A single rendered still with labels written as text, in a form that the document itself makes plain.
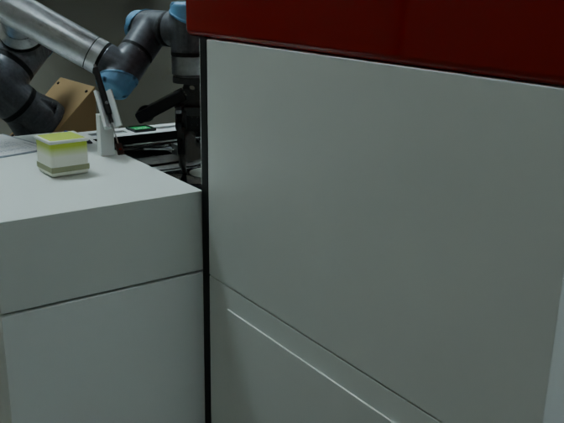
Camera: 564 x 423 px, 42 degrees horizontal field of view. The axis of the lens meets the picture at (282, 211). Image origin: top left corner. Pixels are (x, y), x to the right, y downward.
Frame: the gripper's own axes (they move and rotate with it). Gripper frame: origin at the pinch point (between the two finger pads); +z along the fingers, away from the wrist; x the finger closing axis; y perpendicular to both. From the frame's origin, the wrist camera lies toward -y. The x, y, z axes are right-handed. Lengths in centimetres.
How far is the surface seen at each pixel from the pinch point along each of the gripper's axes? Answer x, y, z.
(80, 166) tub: -27.4, -16.7, -6.8
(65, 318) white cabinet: -51, -16, 12
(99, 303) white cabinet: -48, -11, 11
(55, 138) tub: -27.4, -20.7, -12.0
